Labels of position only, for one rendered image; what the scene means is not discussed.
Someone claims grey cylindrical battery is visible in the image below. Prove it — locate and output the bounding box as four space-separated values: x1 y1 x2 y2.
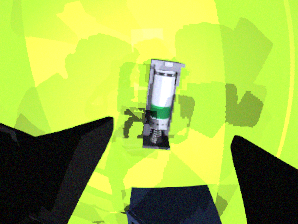
149 69 176 129

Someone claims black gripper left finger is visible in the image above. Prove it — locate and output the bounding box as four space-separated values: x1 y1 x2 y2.
0 116 114 224

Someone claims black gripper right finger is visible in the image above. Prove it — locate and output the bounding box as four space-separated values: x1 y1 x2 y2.
230 135 298 224

